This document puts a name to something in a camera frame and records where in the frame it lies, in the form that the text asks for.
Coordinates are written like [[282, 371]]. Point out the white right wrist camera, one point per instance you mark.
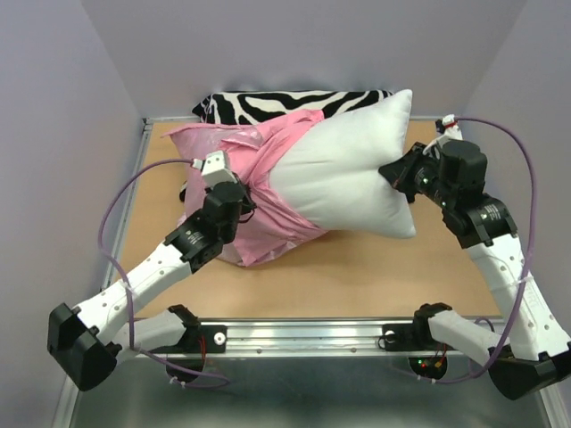
[[447, 128]]

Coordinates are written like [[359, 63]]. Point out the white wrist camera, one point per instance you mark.
[[447, 128], [215, 169]]

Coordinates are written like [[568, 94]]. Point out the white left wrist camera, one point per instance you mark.
[[215, 169]]

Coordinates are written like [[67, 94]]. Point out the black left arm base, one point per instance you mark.
[[198, 338]]

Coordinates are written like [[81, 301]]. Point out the aluminium table frame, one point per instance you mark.
[[112, 230]]

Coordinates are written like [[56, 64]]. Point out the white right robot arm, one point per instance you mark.
[[488, 235]]

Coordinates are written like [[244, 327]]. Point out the zebra print pillow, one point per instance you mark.
[[253, 107]]

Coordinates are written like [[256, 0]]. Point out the white pillow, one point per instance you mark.
[[330, 176]]

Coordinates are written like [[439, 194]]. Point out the aluminium mounting rail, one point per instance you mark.
[[303, 336]]

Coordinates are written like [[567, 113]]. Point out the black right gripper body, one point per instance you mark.
[[422, 174]]

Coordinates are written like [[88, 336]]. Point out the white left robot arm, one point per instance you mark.
[[84, 340]]

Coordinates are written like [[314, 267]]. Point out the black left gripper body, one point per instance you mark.
[[247, 208]]

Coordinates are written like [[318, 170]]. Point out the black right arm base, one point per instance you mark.
[[415, 336]]

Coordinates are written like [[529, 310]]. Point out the pink floral satin pillowcase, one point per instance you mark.
[[253, 151]]

